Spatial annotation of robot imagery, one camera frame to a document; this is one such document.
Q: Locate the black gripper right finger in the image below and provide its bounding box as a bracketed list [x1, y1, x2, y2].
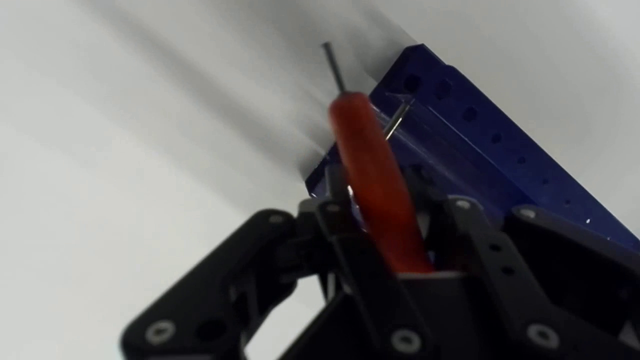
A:
[418, 170, 554, 333]

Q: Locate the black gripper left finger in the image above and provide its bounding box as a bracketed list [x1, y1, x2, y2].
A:
[296, 161, 377, 307]

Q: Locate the orange handled screwdriver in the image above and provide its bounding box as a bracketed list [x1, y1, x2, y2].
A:
[322, 41, 434, 273]

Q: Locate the blue tool rack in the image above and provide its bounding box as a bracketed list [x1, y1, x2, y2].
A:
[304, 41, 640, 253]

